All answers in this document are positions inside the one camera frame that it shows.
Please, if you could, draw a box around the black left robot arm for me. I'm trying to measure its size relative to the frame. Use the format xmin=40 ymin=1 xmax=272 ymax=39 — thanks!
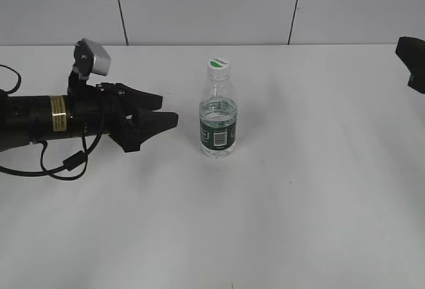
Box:
xmin=1 ymin=82 xmax=179 ymax=153

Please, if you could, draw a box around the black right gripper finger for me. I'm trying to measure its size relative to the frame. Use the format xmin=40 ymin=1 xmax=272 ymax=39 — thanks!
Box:
xmin=395 ymin=37 xmax=425 ymax=94

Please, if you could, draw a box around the clear water bottle green label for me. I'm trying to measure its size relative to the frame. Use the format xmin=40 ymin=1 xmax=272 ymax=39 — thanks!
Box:
xmin=199 ymin=74 xmax=238 ymax=158

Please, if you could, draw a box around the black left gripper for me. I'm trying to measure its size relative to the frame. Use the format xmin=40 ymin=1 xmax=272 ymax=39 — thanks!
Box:
xmin=68 ymin=82 xmax=179 ymax=153

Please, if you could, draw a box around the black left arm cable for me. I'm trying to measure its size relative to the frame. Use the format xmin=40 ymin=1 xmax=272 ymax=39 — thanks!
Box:
xmin=0 ymin=64 xmax=107 ymax=181

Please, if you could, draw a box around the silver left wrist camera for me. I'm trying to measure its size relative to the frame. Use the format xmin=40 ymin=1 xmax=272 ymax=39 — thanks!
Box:
xmin=72 ymin=38 xmax=111 ymax=81

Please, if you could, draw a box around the white green bottle cap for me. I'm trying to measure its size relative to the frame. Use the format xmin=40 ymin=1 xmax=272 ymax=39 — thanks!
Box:
xmin=207 ymin=58 xmax=230 ymax=78

